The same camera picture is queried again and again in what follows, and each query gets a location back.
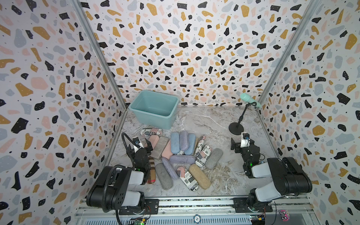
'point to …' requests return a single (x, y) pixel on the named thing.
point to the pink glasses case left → (153, 139)
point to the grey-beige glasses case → (159, 147)
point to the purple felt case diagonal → (170, 168)
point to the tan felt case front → (202, 180)
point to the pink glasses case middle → (167, 153)
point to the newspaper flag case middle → (203, 156)
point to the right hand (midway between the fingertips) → (243, 137)
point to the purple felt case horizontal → (180, 159)
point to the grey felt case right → (213, 158)
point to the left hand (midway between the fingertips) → (141, 141)
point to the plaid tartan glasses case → (152, 176)
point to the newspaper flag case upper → (200, 145)
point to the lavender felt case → (183, 140)
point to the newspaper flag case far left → (152, 131)
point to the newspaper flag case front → (185, 176)
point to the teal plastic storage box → (156, 109)
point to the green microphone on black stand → (236, 128)
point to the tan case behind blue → (196, 145)
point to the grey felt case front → (164, 176)
